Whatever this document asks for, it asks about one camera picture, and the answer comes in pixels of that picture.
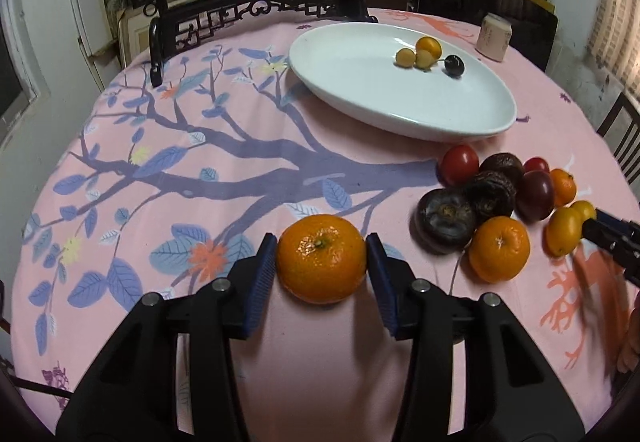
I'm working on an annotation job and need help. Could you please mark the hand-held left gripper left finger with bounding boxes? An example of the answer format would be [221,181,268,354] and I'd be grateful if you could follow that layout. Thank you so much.
[55,233,277,442]

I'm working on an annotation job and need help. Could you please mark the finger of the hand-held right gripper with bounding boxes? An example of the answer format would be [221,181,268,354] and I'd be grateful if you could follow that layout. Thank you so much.
[581,208,640,285]

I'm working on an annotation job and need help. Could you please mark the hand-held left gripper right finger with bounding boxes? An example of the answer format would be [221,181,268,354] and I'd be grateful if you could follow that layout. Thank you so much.
[366,232,586,442]

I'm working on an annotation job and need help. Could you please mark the yellow-orange kumquat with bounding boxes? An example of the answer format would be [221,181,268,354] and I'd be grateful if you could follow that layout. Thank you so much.
[570,200,597,223]
[416,36,442,59]

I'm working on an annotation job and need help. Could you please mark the large oval kumquat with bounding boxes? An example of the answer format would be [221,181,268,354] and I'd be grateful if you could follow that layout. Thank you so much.
[544,206,585,258]

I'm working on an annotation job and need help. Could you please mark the large mandarin orange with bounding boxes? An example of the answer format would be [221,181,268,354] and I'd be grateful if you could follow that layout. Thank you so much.
[276,214,368,305]

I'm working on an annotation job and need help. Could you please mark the small mandarin orange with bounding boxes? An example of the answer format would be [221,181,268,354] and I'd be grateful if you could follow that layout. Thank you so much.
[549,168,577,208]

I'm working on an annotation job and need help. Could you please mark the dark purple water chestnut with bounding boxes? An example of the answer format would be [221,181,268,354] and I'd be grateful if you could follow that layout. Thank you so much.
[412,188,478,255]

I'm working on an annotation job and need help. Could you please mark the dark purple plum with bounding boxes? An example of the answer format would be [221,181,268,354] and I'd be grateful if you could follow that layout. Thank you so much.
[515,170,556,223]

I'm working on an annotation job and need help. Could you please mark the dark wrinkled passion fruit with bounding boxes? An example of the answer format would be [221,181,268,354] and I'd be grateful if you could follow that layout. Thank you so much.
[462,171,517,223]
[479,153,525,183]

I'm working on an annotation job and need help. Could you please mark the large red cherry tomato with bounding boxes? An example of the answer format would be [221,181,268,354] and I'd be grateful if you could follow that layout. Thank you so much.
[439,144,481,187]

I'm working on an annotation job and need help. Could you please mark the white oval plate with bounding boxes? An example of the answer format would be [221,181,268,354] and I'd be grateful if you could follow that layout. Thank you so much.
[288,22,517,141]

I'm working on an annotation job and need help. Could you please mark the dark wooden chair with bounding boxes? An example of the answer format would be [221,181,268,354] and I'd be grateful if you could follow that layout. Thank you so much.
[597,92,640,183]

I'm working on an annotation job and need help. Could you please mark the beige drink can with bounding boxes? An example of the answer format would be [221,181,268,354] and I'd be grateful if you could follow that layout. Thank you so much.
[475,13,513,63]

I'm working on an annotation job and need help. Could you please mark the white framed window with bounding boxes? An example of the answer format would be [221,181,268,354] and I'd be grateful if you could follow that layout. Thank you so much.
[0,0,56,148]

